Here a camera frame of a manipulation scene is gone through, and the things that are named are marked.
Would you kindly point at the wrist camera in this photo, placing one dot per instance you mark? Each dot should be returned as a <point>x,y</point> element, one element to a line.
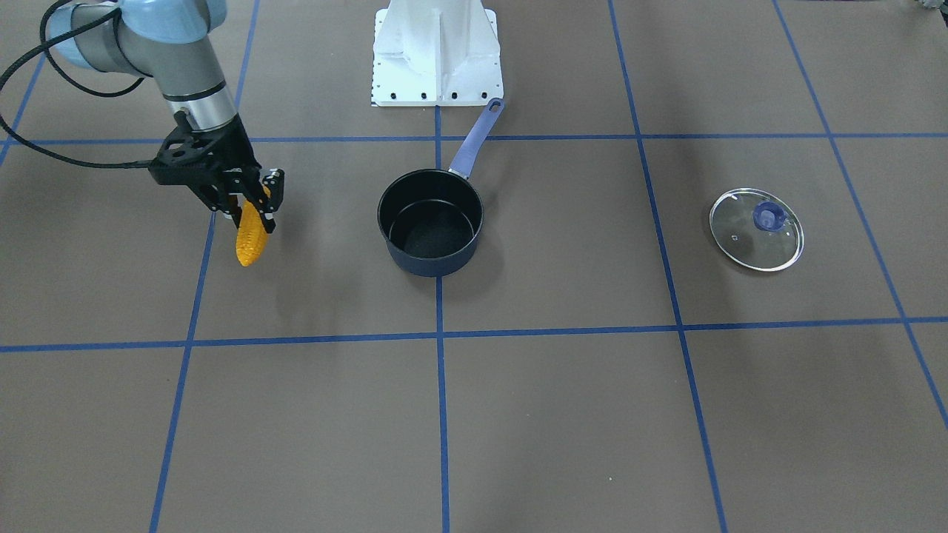
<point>182,159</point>

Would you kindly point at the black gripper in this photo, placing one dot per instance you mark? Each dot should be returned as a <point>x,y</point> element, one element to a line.
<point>235,152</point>

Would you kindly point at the glass pot lid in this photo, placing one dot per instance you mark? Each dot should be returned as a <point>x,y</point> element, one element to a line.
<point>756,230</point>

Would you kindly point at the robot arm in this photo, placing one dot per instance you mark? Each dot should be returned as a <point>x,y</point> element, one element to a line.
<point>167,41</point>

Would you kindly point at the dark blue pot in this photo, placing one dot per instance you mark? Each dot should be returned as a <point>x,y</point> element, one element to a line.
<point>432,219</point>

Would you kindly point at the yellow corn cob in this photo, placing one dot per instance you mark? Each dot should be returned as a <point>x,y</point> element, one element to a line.
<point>251,238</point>

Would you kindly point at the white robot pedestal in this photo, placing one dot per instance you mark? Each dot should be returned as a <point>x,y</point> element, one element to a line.
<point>435,53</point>

